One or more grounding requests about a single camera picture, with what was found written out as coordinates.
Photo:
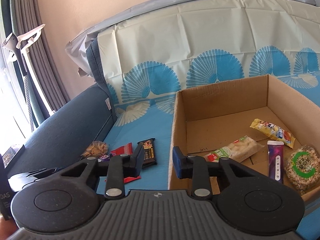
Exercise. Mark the grey curtain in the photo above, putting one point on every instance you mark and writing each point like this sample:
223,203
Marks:
47,93

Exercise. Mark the dark blue sofa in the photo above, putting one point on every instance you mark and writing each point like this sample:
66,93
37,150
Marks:
62,138

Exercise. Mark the purple pink snack stick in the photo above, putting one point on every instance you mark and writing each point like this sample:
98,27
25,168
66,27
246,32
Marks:
275,160

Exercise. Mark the yellow snack packet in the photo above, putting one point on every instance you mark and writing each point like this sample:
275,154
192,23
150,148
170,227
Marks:
274,132

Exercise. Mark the brown cardboard box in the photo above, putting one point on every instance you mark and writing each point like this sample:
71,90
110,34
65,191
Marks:
212,116

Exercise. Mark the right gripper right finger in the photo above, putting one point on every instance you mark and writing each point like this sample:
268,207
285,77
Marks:
181,163

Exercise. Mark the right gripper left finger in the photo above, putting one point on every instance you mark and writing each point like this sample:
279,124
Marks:
136,161

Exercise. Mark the round nut cake green label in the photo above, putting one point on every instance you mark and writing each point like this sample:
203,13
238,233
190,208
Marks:
302,168

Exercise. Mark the dark chocolate bar wrapper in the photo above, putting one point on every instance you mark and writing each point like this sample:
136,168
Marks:
149,152

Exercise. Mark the white floor stand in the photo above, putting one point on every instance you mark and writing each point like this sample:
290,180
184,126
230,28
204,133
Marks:
18,47

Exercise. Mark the clear bag of nut snacks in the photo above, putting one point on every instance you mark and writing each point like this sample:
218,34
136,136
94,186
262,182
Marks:
95,149

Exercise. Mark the rice cake packet green label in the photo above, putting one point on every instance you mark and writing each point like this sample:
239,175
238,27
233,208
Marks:
238,150

